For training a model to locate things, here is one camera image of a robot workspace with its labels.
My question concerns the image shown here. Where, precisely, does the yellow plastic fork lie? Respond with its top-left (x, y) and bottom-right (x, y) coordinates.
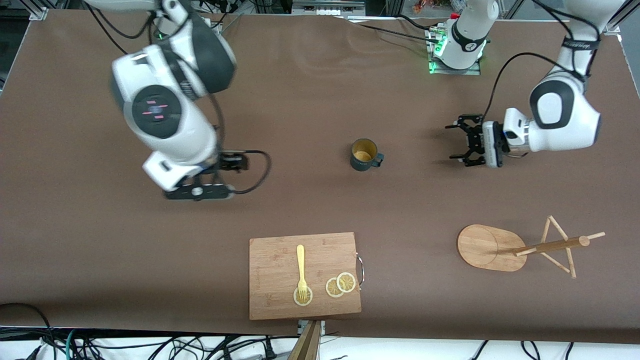
top-left (296, 244), bottom-right (309, 303)

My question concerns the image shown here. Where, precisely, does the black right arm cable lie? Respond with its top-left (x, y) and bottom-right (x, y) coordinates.
top-left (87, 5), bottom-right (273, 196)

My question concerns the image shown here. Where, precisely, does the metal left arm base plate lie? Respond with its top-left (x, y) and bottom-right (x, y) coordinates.
top-left (427, 27), bottom-right (482, 76)

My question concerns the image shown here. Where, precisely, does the black cable on table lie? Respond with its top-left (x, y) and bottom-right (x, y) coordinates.
top-left (345, 15), bottom-right (441, 45)

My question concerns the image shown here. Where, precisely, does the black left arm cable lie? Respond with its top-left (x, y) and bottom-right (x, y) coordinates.
top-left (481, 0), bottom-right (601, 121)

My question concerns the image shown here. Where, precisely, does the black floor cable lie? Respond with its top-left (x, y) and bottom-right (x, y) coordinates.
top-left (0, 302), bottom-right (56, 360)

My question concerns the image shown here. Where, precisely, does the metal bracket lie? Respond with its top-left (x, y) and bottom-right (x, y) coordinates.
top-left (297, 320), bottom-right (327, 337)

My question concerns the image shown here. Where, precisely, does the wooden cutting board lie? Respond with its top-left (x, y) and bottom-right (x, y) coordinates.
top-left (248, 231), bottom-right (365, 321)

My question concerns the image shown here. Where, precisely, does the teal cable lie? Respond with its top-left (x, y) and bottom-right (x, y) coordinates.
top-left (65, 327), bottom-right (81, 360)

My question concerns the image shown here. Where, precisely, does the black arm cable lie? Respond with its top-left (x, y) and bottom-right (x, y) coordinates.
top-left (481, 0), bottom-right (601, 121)
top-left (87, 5), bottom-right (273, 196)

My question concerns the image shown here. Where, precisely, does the wooden post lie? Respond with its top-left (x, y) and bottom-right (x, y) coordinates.
top-left (286, 320), bottom-right (322, 360)

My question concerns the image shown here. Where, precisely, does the brown table cover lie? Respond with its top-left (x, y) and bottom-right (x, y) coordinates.
top-left (0, 9), bottom-right (640, 346)

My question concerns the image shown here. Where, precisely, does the wooden cup rack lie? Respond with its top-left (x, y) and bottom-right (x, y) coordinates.
top-left (456, 215), bottom-right (607, 280)

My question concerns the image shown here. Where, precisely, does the teal ribbed cup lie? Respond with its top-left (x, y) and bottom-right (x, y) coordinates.
top-left (350, 138), bottom-right (385, 172)

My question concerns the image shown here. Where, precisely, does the grey power strip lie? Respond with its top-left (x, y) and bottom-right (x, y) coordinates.
top-left (292, 0), bottom-right (366, 16)

